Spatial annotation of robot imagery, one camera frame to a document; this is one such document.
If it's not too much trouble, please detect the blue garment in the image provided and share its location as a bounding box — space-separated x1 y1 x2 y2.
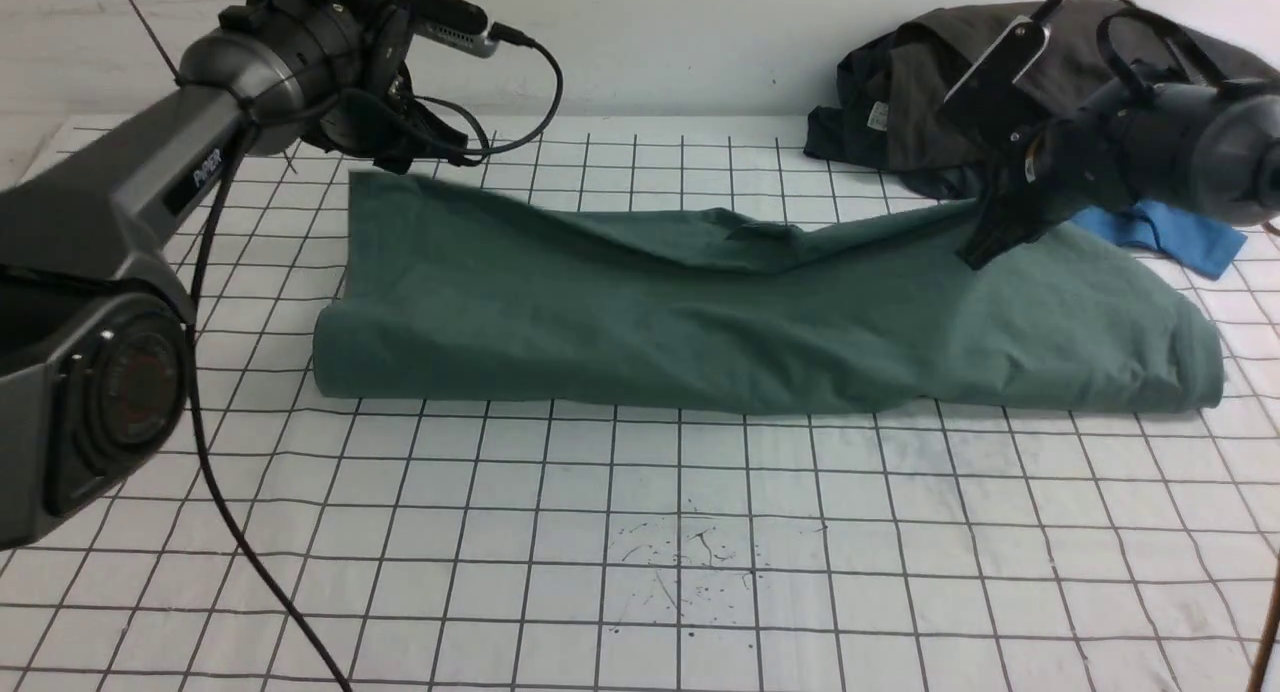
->
1071 200 1247 281

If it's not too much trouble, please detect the green long sleeve shirt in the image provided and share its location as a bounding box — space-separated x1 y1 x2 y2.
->
314 171 1226 417

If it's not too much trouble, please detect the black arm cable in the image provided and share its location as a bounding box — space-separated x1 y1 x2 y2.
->
186 22 566 692
1041 0 1280 104

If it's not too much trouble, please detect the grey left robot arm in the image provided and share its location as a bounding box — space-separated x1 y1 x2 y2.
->
1 0 495 550

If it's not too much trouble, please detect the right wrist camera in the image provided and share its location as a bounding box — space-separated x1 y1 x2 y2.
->
940 17 1050 148

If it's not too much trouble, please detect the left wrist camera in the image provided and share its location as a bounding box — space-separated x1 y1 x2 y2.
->
396 0 499 59

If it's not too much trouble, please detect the dark green garment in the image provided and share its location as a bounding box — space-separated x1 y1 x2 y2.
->
804 26 986 200

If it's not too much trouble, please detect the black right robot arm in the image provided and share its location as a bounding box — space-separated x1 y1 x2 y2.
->
959 73 1277 271

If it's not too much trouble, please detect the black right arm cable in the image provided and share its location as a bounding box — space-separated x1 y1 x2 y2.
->
1041 0 1280 104

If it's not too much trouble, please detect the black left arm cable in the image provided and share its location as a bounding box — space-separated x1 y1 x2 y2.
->
186 22 566 692

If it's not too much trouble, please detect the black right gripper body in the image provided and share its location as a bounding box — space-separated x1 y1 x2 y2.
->
957 122 1101 271

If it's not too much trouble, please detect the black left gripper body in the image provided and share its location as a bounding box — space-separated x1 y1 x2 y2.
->
300 64 489 174

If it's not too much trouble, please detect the dark grey garment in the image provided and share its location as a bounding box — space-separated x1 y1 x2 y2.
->
867 0 1277 226

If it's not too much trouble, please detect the white grid tablecloth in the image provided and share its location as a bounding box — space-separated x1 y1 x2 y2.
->
1 118 1277 691

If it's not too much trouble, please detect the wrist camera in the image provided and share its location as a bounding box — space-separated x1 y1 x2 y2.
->
396 0 499 59
940 17 1050 148

